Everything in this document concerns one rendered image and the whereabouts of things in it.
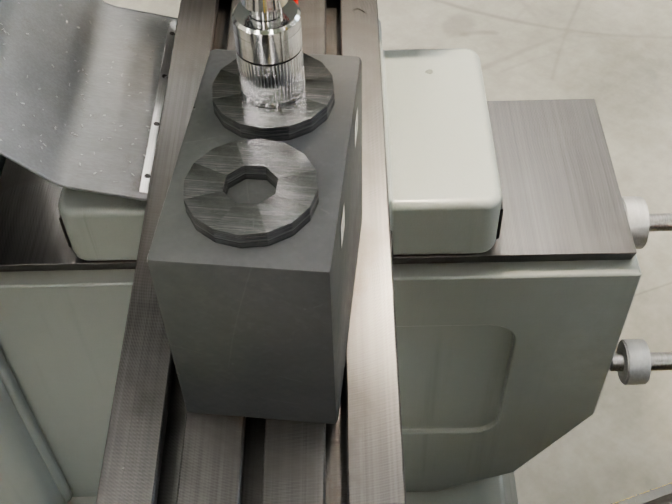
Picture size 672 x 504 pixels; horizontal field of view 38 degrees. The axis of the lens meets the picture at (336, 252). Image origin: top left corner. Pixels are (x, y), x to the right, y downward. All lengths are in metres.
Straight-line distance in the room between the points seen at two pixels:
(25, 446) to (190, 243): 0.85
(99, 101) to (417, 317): 0.45
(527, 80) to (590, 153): 1.32
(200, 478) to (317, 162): 0.25
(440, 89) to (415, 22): 1.56
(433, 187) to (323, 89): 0.39
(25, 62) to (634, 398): 1.32
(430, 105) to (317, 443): 0.54
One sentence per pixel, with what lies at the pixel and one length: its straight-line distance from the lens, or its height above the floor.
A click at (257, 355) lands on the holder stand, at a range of 0.69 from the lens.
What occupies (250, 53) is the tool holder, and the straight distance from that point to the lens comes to 0.67.
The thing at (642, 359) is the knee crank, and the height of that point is 0.57.
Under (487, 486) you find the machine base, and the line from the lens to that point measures 1.60.
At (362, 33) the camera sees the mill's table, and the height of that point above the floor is 0.96.
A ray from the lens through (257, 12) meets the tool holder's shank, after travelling 0.66.
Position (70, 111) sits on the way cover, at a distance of 1.11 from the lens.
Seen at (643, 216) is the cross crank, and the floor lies 0.69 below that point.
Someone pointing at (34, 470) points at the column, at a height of 0.36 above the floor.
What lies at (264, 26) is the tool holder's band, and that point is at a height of 1.23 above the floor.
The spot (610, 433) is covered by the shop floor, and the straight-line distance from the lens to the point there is 1.92.
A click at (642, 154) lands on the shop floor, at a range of 2.43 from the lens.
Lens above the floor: 1.61
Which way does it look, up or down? 49 degrees down
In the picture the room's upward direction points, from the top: 2 degrees counter-clockwise
